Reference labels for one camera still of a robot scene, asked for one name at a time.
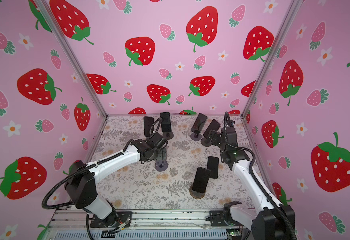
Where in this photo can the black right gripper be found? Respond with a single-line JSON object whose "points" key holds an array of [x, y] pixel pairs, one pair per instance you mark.
{"points": [[218, 135]]}

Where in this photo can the black smartphone front stand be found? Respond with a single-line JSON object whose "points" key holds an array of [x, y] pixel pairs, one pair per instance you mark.
{"points": [[201, 180]]}

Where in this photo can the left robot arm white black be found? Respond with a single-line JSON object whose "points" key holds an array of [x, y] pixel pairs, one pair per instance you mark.
{"points": [[82, 185]]}

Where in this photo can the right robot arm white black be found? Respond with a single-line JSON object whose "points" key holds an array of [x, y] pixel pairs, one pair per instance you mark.
{"points": [[272, 220]]}

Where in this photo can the grey phone stand front left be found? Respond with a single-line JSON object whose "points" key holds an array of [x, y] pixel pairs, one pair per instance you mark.
{"points": [[161, 163]]}

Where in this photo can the dark grey stand centre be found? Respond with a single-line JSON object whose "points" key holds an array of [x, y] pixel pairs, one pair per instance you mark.
{"points": [[168, 135]]}

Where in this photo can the grey stand wooden base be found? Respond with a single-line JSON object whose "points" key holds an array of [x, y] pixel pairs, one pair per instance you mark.
{"points": [[195, 194]]}

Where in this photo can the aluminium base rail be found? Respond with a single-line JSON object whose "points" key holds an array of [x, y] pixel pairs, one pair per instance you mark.
{"points": [[182, 224]]}

